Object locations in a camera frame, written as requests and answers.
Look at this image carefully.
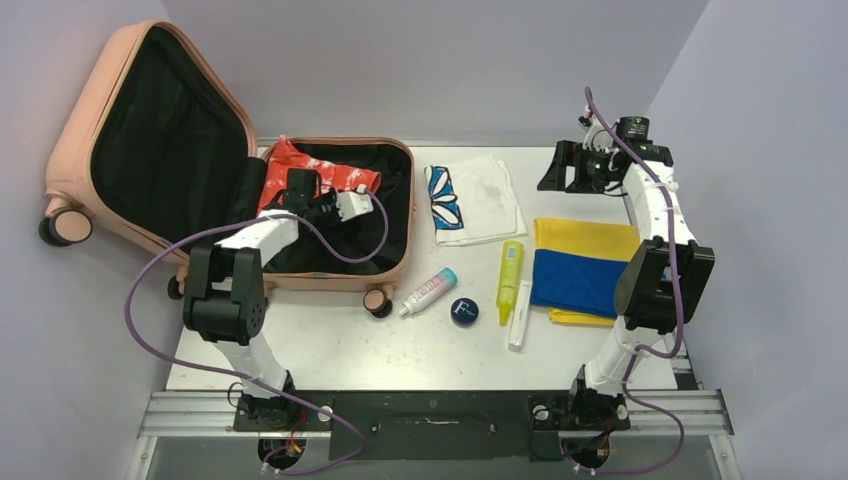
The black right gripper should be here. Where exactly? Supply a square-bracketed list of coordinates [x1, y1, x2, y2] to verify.
[539, 141, 619, 195]

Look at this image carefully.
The red white patterned cloth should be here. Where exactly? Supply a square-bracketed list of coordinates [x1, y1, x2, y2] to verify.
[257, 136, 382, 211]

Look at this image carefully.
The yellow cloth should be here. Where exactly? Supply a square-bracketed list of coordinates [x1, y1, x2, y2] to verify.
[534, 217, 641, 327]

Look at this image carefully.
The yellow-green tube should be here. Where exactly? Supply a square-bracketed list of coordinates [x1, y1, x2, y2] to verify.
[495, 240, 524, 326]

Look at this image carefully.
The pink teal bottle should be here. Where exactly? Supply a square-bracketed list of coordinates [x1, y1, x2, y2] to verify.
[398, 267, 458, 318]

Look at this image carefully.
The dark blue round tin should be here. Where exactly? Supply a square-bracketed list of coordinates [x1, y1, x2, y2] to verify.
[450, 297, 479, 328]

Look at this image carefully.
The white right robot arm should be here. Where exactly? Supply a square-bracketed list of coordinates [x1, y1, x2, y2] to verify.
[530, 113, 715, 430]

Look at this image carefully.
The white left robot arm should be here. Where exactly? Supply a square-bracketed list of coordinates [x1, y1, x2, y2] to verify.
[183, 168, 337, 430]

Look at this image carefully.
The white blue printed cloth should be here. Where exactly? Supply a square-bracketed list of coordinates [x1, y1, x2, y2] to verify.
[424, 156, 528, 247]

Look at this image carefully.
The pink hard-shell suitcase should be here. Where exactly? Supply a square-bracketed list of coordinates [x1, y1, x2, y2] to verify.
[38, 21, 415, 318]

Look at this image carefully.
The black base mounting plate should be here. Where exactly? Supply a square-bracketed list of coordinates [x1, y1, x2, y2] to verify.
[232, 390, 631, 461]

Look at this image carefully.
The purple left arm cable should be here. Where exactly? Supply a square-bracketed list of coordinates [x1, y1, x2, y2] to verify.
[124, 186, 391, 478]

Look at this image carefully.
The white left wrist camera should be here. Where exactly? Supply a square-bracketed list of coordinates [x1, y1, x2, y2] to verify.
[335, 186, 374, 222]

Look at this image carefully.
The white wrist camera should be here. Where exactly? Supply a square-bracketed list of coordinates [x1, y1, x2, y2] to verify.
[578, 115, 615, 151]
[335, 186, 374, 222]

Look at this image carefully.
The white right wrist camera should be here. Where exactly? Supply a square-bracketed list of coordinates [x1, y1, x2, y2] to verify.
[578, 115, 615, 151]

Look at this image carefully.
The aluminium front rail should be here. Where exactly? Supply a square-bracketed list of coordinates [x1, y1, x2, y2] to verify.
[139, 390, 734, 438]

